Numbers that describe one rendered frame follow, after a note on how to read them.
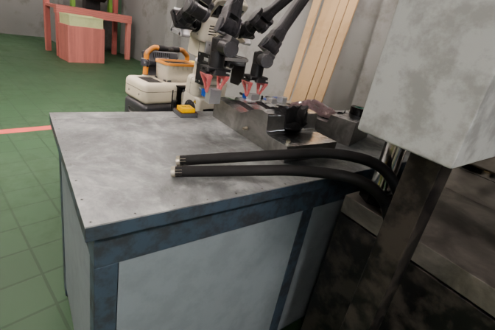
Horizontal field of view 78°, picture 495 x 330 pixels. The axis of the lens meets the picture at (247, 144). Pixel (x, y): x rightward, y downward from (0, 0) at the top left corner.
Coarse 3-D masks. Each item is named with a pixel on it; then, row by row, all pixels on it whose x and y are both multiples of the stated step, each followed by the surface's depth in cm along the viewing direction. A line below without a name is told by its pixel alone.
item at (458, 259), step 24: (360, 216) 90; (432, 216) 91; (456, 216) 94; (480, 216) 97; (432, 240) 79; (456, 240) 81; (480, 240) 83; (432, 264) 75; (456, 264) 71; (480, 264) 72; (456, 288) 71; (480, 288) 67
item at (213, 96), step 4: (200, 88) 126; (204, 88) 122; (212, 88) 119; (216, 88) 120; (204, 92) 121; (208, 92) 117; (212, 92) 117; (216, 92) 118; (220, 92) 119; (204, 96) 121; (208, 96) 117; (212, 96) 118; (216, 96) 119; (220, 96) 120; (208, 100) 118; (212, 100) 118; (216, 100) 119
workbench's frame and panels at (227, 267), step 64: (64, 192) 106; (320, 192) 104; (64, 256) 123; (128, 256) 69; (192, 256) 81; (256, 256) 98; (320, 256) 123; (128, 320) 77; (192, 320) 92; (256, 320) 114
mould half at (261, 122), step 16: (224, 112) 132; (240, 112) 123; (256, 112) 114; (272, 112) 112; (240, 128) 123; (256, 128) 115; (272, 128) 112; (304, 128) 122; (256, 144) 116; (272, 144) 108; (288, 144) 104; (304, 144) 107; (320, 144) 112; (288, 160) 105
